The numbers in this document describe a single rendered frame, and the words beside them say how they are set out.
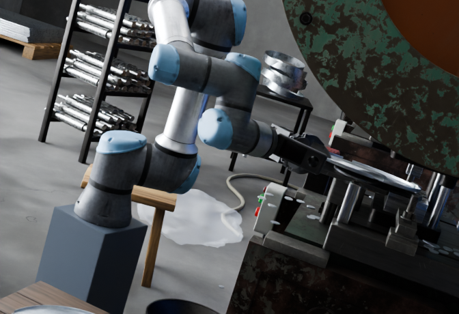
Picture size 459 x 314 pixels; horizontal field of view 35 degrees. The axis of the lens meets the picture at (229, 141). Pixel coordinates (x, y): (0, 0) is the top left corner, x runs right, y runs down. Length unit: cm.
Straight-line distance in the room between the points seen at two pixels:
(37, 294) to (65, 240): 27
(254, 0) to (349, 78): 726
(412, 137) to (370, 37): 19
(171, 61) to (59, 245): 72
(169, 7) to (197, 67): 27
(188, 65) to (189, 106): 43
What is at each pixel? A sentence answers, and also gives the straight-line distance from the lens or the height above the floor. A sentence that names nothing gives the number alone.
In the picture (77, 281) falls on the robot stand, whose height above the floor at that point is 30.
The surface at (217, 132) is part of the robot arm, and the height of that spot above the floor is 84.
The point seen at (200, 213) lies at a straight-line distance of 321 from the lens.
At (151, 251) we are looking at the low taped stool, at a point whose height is 13.
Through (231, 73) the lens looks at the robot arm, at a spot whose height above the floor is 95.
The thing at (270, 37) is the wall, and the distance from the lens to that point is 848.
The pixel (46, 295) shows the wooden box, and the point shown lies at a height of 35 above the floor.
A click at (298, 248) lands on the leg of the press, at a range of 156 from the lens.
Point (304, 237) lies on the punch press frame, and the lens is 164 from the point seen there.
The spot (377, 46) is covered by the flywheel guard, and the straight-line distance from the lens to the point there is 129.
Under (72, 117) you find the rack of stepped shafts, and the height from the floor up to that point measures 19.
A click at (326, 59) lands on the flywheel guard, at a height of 104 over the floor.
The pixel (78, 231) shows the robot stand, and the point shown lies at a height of 42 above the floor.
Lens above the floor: 112
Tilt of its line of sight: 12 degrees down
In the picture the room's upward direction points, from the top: 17 degrees clockwise
